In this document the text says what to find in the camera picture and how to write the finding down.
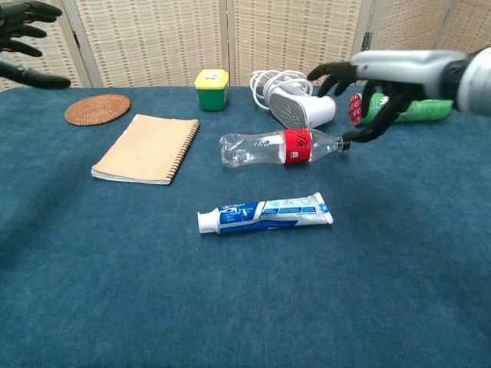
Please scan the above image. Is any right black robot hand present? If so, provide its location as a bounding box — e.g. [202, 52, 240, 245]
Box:
[306, 48, 468, 143]

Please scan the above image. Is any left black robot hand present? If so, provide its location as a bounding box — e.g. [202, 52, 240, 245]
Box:
[0, 0, 72, 90]

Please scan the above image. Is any blue white toothpaste tube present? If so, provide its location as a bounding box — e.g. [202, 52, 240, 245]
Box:
[218, 192, 334, 234]

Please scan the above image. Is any white plastic bottle nozzle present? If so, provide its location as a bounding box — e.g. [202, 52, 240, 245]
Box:
[196, 209, 222, 235]

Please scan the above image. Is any green cylindrical snack can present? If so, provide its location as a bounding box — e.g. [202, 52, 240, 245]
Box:
[348, 91, 454, 127]

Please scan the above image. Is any white handheld appliance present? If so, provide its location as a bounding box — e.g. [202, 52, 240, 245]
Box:
[262, 80, 338, 130]

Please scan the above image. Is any round woven rattan coaster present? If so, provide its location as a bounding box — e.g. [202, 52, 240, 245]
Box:
[64, 94, 132, 127]

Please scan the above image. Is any clear bottle with red label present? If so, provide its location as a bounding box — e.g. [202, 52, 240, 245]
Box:
[219, 128, 351, 169]

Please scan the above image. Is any woven folding screen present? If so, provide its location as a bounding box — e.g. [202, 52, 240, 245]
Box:
[0, 0, 491, 92]

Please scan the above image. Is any tan spiral notebook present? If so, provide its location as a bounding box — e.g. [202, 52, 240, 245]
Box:
[91, 113, 201, 186]

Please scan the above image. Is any green container with yellow lid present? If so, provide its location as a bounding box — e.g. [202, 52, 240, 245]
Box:
[193, 69, 230, 113]

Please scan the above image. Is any blue table cloth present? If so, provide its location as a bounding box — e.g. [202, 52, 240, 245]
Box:
[0, 84, 491, 368]

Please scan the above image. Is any white appliance power cable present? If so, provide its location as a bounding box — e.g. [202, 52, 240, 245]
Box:
[249, 69, 314, 112]

